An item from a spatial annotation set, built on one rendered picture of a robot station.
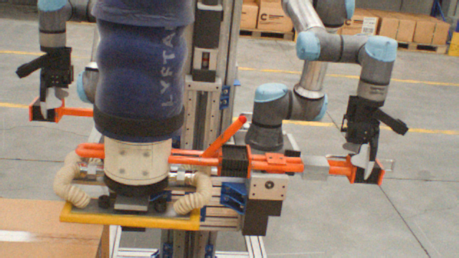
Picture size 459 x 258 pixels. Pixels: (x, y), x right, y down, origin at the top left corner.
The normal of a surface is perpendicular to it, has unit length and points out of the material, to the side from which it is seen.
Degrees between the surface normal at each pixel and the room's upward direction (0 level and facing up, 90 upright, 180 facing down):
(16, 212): 0
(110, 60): 109
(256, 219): 90
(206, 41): 90
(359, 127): 90
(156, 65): 105
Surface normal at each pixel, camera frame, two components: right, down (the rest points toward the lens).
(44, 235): 0.10, -0.92
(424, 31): 0.07, 0.38
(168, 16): 0.60, 0.00
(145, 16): 0.20, 0.05
